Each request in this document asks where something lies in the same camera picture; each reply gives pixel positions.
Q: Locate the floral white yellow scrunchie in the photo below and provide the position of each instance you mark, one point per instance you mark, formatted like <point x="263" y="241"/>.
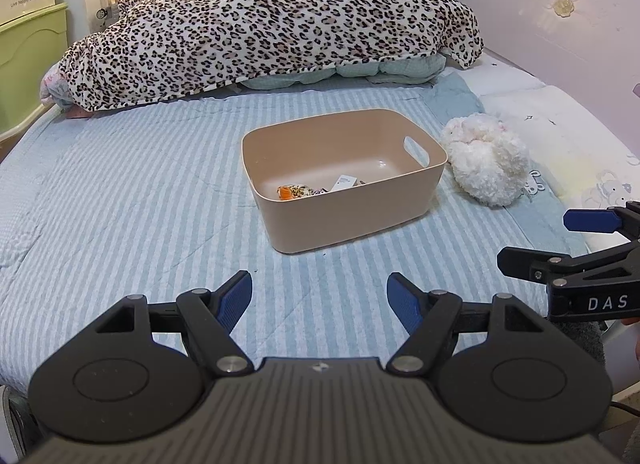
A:
<point x="302" y="191"/>

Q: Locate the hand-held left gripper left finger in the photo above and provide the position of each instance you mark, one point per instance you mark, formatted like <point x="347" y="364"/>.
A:
<point x="234" y="296"/>

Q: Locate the teal quilt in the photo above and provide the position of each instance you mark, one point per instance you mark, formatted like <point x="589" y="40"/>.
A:
<point x="385" y="69"/>

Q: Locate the green cabinet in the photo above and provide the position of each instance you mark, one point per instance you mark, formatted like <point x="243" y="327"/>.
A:
<point x="30" y="69"/>

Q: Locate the beige plastic storage bin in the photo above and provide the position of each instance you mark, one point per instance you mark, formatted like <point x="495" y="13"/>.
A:
<point x="350" y="224"/>

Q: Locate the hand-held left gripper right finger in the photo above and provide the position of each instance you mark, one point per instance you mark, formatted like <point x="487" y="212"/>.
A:
<point x="405" y="299"/>

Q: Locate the white headboard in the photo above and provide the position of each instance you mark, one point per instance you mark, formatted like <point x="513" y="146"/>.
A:
<point x="550" y="44"/>

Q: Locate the white box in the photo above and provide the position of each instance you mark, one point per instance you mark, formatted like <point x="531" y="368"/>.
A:
<point x="344" y="183"/>

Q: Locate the leopard print blanket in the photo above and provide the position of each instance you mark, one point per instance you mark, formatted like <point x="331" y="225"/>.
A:
<point x="260" y="29"/>

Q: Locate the white fluffy plush toy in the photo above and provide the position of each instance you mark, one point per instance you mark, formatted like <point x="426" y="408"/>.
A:
<point x="487" y="164"/>

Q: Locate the orange cloth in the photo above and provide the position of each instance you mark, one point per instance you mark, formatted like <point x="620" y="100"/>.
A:
<point x="285" y="192"/>

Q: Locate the white bed frame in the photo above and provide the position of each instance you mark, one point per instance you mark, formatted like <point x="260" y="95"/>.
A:
<point x="22" y="132"/>

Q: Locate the pink cloth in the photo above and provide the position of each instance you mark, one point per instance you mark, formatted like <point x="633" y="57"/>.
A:
<point x="57" y="92"/>

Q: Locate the cream flower headboard ornament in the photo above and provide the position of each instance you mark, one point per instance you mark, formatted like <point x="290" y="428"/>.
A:
<point x="561" y="5"/>

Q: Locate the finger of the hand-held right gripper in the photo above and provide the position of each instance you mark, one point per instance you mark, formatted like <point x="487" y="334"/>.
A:
<point x="587" y="220"/>
<point x="520" y="260"/>

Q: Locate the blue striped bed sheet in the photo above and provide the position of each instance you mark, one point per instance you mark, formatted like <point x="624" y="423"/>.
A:
<point x="125" y="204"/>

